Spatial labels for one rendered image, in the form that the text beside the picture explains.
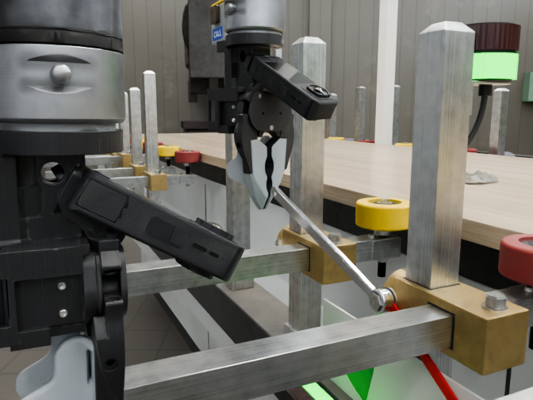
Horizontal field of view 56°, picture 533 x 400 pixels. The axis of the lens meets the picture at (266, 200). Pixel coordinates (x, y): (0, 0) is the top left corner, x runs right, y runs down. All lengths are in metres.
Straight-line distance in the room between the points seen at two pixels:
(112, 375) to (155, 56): 7.41
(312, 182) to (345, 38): 6.96
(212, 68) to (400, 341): 5.88
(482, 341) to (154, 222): 0.28
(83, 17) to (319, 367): 0.29
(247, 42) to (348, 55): 7.00
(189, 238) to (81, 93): 0.10
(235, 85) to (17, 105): 0.40
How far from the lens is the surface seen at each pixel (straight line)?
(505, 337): 0.47
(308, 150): 0.68
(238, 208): 0.93
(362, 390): 0.62
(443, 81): 0.48
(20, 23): 0.29
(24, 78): 0.29
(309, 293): 0.73
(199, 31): 6.26
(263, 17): 0.62
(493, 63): 0.51
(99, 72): 0.29
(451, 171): 0.49
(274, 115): 0.62
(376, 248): 0.72
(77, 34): 0.29
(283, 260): 0.65
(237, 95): 0.61
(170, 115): 7.59
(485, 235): 0.67
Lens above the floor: 1.03
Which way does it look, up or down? 10 degrees down
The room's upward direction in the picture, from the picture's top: straight up
